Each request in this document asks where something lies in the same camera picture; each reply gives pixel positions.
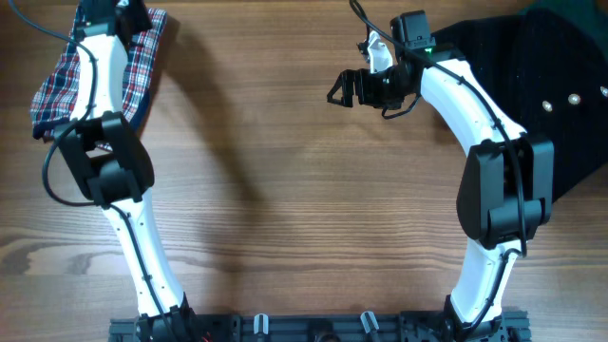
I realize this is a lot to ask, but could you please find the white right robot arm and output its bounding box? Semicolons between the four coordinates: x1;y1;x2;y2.
327;57;554;341

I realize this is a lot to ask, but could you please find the black knit jacket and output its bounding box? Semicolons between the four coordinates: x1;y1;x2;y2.
433;8;607;199

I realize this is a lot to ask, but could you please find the plaid sleeveless dress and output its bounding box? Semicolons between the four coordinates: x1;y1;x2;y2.
29;8;168;142

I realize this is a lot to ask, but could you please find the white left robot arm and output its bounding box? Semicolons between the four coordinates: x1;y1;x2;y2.
51;1;211;341

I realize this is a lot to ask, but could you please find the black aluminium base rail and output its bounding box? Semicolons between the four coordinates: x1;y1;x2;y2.
107;311;532;342

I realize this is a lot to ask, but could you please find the green garment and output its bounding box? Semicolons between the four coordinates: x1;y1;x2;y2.
519;0;607;49

